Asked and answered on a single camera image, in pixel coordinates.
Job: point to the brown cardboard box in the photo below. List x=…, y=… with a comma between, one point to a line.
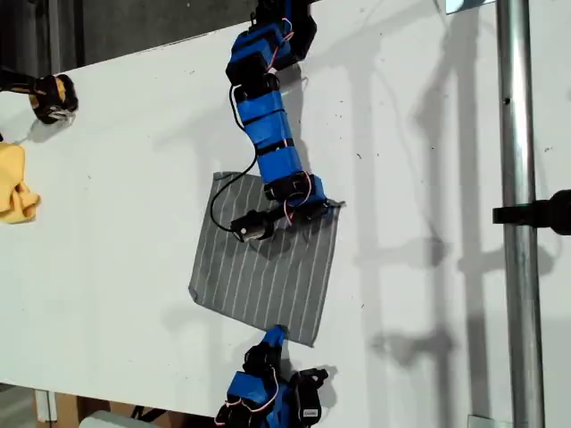
x=67, y=410

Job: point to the white plastic container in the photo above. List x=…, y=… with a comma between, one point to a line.
x=107, y=421

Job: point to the black clamp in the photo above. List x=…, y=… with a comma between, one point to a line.
x=535, y=214

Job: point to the yellow cloth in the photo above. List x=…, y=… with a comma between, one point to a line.
x=13, y=187

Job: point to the black camera box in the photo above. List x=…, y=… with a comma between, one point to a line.
x=250, y=227
x=308, y=401

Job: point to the white table leg bracket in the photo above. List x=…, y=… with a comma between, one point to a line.
x=46, y=405

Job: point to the steel post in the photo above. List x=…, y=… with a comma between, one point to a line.
x=517, y=134

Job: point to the grey white-striped towel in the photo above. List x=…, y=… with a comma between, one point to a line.
x=267, y=276

